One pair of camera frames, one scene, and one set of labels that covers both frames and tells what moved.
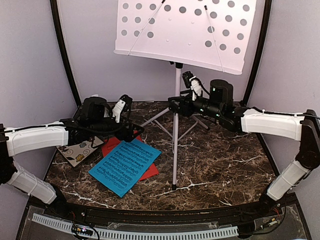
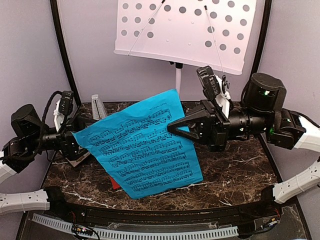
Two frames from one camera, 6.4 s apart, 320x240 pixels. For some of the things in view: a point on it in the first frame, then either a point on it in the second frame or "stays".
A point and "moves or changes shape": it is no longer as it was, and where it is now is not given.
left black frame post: (55, 17) stays
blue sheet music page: (123, 167) moves or changes shape
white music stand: (215, 34) stays
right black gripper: (184, 101) → (211, 127)
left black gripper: (128, 137) → (69, 145)
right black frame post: (264, 31) stays
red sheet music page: (109, 143) → (115, 185)
